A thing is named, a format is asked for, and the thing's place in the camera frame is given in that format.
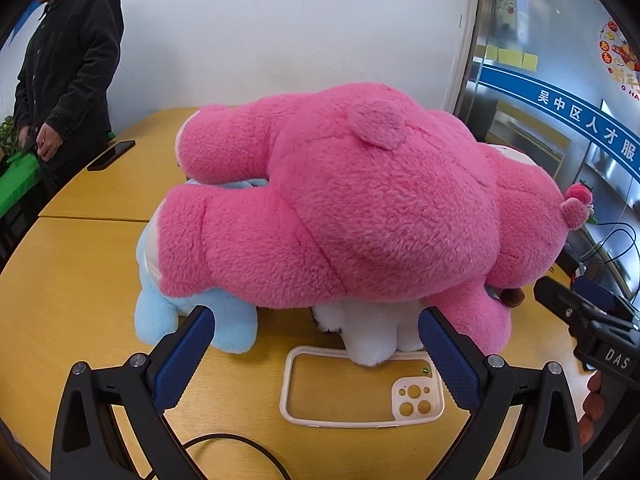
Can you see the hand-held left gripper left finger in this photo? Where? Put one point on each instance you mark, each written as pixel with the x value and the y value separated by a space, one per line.
pixel 180 365

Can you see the pink plush bear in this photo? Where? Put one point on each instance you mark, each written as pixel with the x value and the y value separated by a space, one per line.
pixel 350 200

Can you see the green cloth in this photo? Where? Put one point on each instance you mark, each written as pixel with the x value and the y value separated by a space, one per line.
pixel 17 180

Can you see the cartoon sheep poster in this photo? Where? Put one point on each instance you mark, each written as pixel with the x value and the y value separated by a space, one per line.
pixel 509 7

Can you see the row of yellow sticky notes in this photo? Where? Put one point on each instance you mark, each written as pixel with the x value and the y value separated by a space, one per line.
pixel 510 56

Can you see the black smartphone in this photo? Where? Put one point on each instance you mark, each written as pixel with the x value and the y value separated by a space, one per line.
pixel 112 155

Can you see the person's right hand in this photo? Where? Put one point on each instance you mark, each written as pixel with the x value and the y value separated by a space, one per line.
pixel 594 405

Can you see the white plush toy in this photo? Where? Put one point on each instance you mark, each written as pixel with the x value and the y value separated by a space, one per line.
pixel 370 335

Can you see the red round window sticker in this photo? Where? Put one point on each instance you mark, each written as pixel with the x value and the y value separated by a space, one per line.
pixel 620 55

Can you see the clear white-rimmed phone case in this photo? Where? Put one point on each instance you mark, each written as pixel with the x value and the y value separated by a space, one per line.
pixel 286 390

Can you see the light blue plush toy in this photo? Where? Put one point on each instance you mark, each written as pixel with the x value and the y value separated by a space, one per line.
pixel 165 315

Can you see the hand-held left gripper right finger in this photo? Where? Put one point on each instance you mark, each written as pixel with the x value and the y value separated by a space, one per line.
pixel 450 365

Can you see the blue banner stripe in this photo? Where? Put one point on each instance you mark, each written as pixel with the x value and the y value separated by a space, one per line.
pixel 550 100

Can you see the green plant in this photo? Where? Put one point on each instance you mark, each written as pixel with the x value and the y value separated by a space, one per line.
pixel 7 135

